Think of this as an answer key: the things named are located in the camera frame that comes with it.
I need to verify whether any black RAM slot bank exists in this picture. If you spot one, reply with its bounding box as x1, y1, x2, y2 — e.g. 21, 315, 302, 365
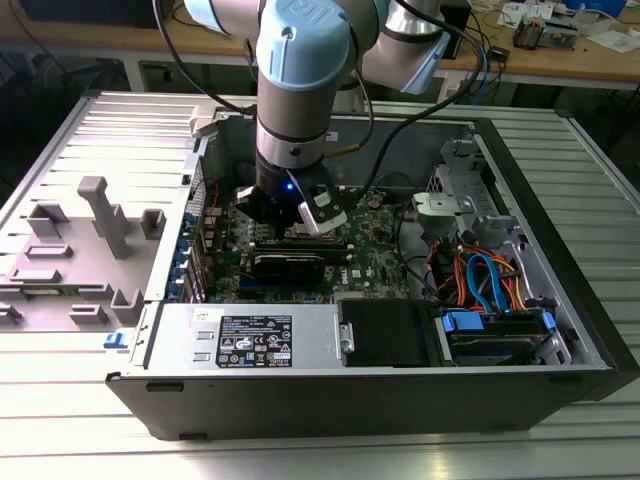
251, 240, 354, 266

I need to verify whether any black graphics card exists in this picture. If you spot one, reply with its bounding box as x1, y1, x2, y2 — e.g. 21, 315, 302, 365
251, 253, 327, 287

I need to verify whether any green motherboard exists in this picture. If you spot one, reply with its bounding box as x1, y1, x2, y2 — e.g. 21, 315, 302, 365
199, 185, 419, 307

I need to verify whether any black drive bay box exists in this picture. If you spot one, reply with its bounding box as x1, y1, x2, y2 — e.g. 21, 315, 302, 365
337, 299, 444, 370

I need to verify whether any silver power supply unit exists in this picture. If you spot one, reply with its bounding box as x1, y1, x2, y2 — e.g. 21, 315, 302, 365
130, 302, 347, 374

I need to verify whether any silver disk bay cage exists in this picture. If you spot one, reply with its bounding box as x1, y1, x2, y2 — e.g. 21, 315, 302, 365
410, 138, 524, 251

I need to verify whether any black PC case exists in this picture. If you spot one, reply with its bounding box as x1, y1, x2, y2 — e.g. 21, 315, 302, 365
103, 104, 640, 444

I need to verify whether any blue disk carrier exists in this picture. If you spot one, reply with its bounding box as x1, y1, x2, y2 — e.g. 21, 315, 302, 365
440, 310, 560, 369

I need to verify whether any grey parts rack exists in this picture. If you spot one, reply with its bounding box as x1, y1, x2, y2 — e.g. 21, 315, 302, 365
0, 175, 169, 335

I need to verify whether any grey hard disk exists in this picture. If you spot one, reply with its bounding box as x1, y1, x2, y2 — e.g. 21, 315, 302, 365
449, 332, 545, 365

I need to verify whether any black monitor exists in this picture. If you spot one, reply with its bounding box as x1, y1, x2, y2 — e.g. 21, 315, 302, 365
19, 0, 176, 30

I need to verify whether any tall black box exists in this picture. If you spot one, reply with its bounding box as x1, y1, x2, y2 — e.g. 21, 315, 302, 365
440, 0, 473, 60

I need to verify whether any black finned heat sink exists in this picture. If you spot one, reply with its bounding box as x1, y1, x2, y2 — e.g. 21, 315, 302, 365
514, 14, 545, 50

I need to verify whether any white printed card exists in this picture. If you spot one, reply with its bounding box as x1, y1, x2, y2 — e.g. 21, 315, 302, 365
499, 1, 554, 29

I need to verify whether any wooden workbench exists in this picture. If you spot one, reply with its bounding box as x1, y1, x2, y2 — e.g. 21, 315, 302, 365
0, 0, 640, 94

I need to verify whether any green circuit board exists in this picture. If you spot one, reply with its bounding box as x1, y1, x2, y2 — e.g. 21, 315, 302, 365
542, 17, 584, 50

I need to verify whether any white paper sheet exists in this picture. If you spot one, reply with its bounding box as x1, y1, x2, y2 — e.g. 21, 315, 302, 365
585, 28, 640, 54

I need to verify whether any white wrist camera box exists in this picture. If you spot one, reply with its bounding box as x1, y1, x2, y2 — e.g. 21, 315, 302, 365
297, 183, 350, 237

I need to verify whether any red orange wire bundle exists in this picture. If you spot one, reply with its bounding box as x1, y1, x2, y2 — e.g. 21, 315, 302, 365
428, 239, 471, 304

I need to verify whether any blue wire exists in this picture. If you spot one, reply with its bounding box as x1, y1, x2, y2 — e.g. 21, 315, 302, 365
466, 253, 519, 315

